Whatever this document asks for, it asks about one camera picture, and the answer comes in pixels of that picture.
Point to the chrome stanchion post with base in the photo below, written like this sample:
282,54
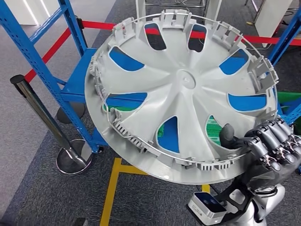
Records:
75,159

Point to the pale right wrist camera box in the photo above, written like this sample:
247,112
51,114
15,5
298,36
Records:
207,207

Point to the short red barrier belt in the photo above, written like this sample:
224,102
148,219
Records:
47,56

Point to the long red barrier belt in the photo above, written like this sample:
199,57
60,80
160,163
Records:
99,25

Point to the white desk side panel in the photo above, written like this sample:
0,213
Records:
270,18

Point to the dark grey robot foot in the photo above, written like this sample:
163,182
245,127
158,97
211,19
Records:
80,222

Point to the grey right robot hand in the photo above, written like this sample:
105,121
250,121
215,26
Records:
270,140

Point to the white desk with metal frame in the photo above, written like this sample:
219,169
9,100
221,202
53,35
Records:
141,7

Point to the blue metal shelf rack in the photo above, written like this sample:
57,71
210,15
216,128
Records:
78,81

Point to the grey plastic wheel cover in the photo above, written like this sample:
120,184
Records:
179,99

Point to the black stanchion post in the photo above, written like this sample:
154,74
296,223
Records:
75,110

